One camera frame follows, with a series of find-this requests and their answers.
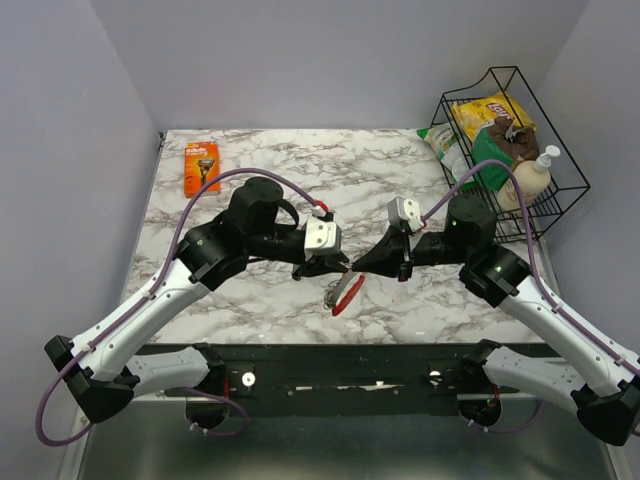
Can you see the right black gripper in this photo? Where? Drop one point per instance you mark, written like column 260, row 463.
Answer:
column 392, row 256

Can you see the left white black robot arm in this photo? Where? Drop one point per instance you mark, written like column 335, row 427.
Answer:
column 103, row 367

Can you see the red white keyring carabiner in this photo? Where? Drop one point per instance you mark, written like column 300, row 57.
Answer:
column 341, row 292

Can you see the brown crumpled cloth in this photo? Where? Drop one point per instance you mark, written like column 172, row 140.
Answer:
column 512, row 139

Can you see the yellow chips bag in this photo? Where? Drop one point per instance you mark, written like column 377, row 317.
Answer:
column 474, row 116

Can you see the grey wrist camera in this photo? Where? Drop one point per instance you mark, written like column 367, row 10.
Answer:
column 322, row 238
column 405, row 214

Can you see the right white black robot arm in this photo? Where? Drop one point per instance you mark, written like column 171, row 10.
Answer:
column 599, row 381

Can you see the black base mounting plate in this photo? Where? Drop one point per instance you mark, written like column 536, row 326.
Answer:
column 345, row 380

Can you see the cream lotion pump bottle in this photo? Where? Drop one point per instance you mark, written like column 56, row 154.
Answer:
column 533, row 177

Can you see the black wire basket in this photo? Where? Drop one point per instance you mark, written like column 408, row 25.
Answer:
column 568, row 183

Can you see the orange razor box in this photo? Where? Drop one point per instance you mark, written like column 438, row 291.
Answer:
column 201, row 164

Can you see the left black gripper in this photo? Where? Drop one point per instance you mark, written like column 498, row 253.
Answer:
column 321, row 264

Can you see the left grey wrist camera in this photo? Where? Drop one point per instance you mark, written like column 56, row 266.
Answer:
column 322, row 238

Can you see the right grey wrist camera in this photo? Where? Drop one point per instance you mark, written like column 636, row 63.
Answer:
column 405, row 214

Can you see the green white snack bag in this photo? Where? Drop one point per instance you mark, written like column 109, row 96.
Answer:
column 444, row 142

